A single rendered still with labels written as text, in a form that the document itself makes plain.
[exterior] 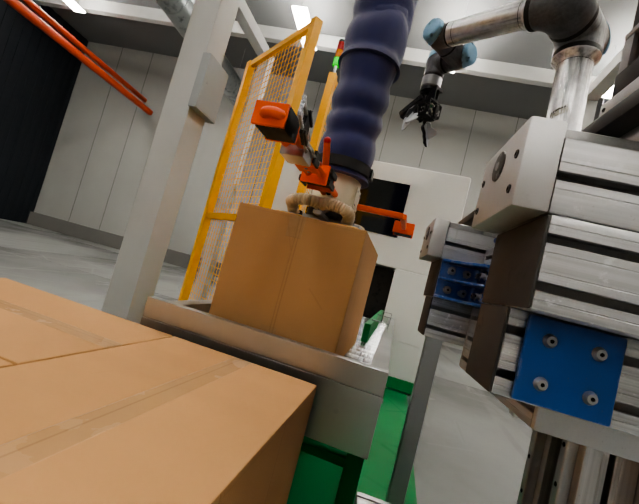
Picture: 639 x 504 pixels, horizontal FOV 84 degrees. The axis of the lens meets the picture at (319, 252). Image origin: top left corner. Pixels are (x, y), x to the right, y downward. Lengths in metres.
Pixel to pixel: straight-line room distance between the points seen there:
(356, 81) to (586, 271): 1.13
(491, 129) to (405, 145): 2.28
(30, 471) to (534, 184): 0.55
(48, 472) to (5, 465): 0.04
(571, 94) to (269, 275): 0.95
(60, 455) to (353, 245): 0.76
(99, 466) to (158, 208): 1.65
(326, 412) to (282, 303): 0.31
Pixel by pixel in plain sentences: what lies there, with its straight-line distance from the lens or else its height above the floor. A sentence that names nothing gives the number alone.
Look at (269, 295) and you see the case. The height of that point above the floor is 0.70.
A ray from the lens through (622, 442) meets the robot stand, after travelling 0.59.
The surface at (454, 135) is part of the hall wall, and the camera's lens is 10.82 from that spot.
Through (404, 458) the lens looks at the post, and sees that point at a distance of 1.58.
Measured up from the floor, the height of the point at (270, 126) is 1.05.
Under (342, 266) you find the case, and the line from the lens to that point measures 1.00.
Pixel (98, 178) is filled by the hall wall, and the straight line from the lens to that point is 13.20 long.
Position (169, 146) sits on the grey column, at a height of 1.24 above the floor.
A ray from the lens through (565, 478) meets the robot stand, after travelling 0.73.
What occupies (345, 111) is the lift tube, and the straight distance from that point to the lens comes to 1.35.
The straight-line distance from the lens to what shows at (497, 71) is 9.35.
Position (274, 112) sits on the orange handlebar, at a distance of 0.75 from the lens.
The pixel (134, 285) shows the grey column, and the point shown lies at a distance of 2.05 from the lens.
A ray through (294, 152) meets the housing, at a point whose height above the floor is 1.06.
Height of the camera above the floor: 0.79
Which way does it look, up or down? 4 degrees up
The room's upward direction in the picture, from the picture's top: 15 degrees clockwise
